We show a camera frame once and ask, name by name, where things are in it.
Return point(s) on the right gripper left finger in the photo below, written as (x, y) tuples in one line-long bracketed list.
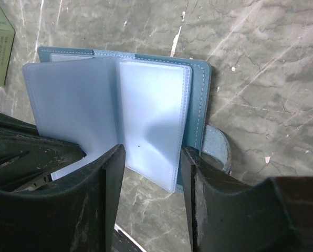
[(74, 213)]

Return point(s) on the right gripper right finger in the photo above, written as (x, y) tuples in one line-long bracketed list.
[(224, 214)]

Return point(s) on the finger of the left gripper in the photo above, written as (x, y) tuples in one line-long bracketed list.
[(27, 159)]

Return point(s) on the blue card holder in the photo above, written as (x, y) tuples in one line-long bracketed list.
[(153, 105)]

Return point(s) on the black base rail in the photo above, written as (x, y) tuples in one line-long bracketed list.
[(123, 242)]

